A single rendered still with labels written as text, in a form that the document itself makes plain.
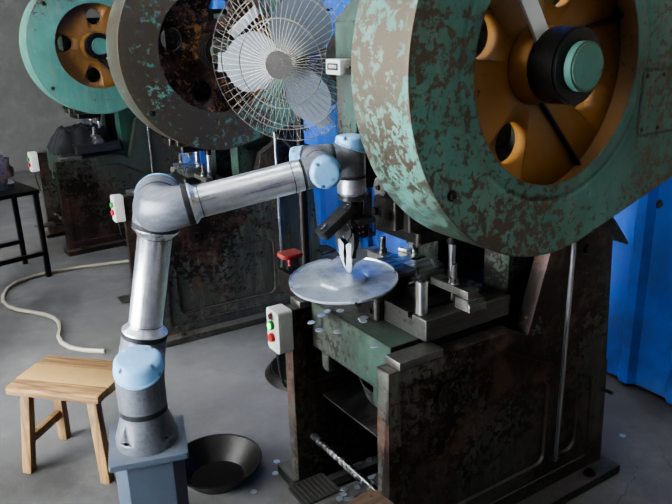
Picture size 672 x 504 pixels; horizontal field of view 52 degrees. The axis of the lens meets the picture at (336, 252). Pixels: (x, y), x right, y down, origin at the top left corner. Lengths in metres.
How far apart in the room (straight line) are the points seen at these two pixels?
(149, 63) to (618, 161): 1.87
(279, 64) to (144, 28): 0.65
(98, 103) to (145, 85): 1.76
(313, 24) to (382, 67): 1.23
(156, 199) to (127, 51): 1.37
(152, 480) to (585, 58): 1.36
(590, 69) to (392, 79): 0.43
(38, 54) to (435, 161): 3.50
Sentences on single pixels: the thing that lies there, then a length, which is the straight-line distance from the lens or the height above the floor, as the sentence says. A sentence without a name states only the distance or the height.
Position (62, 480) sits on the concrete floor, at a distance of 2.60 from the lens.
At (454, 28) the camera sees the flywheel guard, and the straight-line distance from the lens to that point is 1.33.
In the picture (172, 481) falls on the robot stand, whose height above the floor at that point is 0.37.
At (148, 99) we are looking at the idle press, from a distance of 2.93.
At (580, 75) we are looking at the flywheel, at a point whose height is 1.31.
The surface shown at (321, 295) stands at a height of 0.77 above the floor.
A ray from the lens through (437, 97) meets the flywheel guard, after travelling 1.32.
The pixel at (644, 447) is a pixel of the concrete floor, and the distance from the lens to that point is 2.72.
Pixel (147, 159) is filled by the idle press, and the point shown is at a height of 0.56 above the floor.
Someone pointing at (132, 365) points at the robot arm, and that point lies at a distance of 1.72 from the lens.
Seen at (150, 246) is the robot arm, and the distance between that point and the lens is 1.75.
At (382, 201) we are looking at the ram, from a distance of 1.88.
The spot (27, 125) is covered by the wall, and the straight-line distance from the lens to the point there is 8.21.
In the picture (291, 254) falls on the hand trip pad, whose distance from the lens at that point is 2.12.
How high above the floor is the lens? 1.43
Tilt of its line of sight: 18 degrees down
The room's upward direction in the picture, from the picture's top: 2 degrees counter-clockwise
